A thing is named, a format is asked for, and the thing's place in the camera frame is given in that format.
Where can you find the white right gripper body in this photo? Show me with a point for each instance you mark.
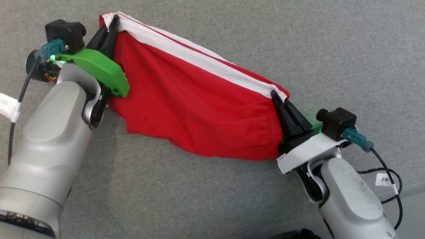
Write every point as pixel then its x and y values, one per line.
pixel 305 151

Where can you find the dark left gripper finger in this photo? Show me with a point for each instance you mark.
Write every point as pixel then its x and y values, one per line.
pixel 98 39
pixel 111 39

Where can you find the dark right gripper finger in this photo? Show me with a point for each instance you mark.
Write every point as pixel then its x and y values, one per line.
pixel 286 122
pixel 300 122

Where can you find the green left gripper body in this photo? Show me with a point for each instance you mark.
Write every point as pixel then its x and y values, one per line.
pixel 99 68

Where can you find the red shorts white stripes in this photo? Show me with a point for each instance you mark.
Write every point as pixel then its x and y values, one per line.
pixel 199 106

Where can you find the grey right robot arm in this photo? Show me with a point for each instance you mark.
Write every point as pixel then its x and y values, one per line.
pixel 352 199

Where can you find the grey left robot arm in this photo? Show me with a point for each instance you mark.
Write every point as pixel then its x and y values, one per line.
pixel 49 139

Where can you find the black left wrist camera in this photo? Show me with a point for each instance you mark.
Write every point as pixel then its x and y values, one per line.
pixel 64 33

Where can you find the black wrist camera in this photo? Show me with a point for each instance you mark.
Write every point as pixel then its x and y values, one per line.
pixel 337 122
pixel 64 33

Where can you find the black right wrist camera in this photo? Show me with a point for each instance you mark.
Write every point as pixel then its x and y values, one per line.
pixel 337 122

